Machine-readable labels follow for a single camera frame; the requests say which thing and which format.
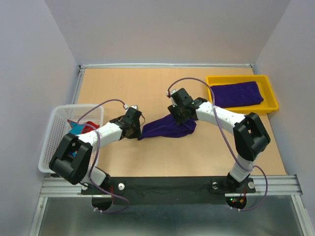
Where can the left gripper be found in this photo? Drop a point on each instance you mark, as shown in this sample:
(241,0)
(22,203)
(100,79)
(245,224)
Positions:
(137,134)

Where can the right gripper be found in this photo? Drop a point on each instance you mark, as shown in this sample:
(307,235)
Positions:
(178,119)

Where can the purple towel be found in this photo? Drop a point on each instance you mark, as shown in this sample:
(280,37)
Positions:
(167,127)
(237,95)

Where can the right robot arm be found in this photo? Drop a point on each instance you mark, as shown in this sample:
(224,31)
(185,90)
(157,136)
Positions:
(250,135)

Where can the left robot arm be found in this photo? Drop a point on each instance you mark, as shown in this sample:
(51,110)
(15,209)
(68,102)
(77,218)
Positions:
(71,159)

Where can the red blue patterned towel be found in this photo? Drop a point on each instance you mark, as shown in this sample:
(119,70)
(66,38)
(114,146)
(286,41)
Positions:
(77,129)

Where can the white plastic basket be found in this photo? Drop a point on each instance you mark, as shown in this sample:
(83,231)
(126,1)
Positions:
(58,127)

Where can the yellow plastic tray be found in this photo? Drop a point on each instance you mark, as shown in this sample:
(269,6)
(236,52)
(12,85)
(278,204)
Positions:
(270,103)

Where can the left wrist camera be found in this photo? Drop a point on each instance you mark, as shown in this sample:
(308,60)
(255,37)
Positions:
(126,107)

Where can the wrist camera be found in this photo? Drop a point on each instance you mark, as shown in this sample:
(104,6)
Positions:
(126,107)
(169,94)

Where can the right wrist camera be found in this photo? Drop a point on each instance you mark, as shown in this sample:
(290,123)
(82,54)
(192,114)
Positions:
(169,94)

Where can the aluminium back rail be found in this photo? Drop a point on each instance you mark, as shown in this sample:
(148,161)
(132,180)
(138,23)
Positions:
(166,65)

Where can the aluminium rail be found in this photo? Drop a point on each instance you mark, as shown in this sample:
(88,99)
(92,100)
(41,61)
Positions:
(277,186)
(166,65)

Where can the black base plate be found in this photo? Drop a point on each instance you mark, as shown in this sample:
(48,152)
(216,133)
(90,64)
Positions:
(176,190)

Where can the aluminium front rail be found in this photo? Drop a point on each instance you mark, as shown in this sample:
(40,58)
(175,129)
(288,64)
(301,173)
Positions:
(277,186)

